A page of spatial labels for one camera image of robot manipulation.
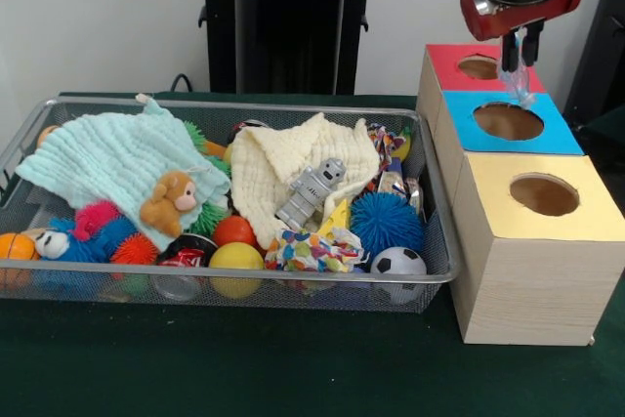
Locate blue spiky ball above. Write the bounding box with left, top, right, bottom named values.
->
left=349, top=190, right=425, bottom=257

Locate small orange basketball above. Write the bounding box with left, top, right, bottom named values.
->
left=0, top=231, right=41, bottom=286

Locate silver mesh bin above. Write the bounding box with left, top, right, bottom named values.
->
left=0, top=94, right=463, bottom=314

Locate small soccer ball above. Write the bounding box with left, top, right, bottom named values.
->
left=369, top=245, right=429, bottom=304

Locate blue spiky toy with eyes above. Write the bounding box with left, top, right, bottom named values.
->
left=34, top=215, right=141, bottom=265

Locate black looped cable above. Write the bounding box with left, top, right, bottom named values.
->
left=168, top=73, right=197, bottom=94

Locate black chair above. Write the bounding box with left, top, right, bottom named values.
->
left=561, top=0, right=625, bottom=120

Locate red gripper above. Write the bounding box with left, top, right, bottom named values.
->
left=460, top=0, right=585, bottom=74

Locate orange plush bear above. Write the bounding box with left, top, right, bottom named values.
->
left=140, top=170, right=199, bottom=237

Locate yellow ball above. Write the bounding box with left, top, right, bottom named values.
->
left=209, top=241, right=268, bottom=300

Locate dark green tablecloth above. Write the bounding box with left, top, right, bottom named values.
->
left=0, top=91, right=625, bottom=417

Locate cream cloth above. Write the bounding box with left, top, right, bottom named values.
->
left=229, top=111, right=382, bottom=251

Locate mint green cloth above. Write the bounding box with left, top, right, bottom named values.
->
left=15, top=93, right=231, bottom=250

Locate wooden box with three holes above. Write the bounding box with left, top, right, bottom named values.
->
left=416, top=43, right=625, bottom=346

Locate grey robot toy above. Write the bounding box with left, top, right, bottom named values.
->
left=275, top=156, right=348, bottom=231

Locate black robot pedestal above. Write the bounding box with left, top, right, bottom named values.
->
left=187, top=0, right=395, bottom=96

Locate clear packet with blue label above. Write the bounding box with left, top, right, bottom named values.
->
left=497, top=28, right=538, bottom=110

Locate orange ball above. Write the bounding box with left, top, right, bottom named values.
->
left=213, top=215, right=259, bottom=248

